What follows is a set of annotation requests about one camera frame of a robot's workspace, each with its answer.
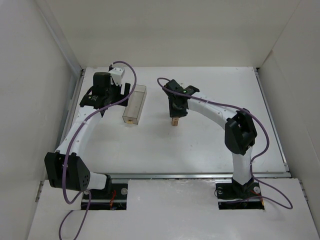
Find clear plastic drawer box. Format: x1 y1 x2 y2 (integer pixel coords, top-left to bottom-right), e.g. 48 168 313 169
122 84 147 125

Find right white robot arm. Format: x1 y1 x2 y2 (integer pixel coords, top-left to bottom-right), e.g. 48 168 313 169
164 79 258 199

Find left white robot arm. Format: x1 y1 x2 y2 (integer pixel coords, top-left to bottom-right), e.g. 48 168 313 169
44 67 131 192

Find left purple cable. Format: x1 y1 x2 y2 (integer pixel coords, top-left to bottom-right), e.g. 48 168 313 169
58 60 137 238

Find purple cable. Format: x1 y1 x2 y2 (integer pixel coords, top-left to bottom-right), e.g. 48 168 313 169
58 60 137 238
156 76 294 210

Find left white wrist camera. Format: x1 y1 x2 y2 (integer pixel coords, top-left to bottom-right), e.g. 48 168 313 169
108 65 125 86

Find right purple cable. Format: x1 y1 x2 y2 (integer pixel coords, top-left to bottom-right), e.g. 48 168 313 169
156 76 294 210

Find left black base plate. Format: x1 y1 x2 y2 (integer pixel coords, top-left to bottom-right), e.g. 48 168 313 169
80 182 128 211

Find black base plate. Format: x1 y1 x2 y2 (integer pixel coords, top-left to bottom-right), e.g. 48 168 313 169
80 182 128 211
214 182 265 210

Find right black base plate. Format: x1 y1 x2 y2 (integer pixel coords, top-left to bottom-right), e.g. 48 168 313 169
214 182 265 210

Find aluminium front rail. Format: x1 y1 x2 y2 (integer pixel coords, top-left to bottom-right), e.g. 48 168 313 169
108 171 292 180

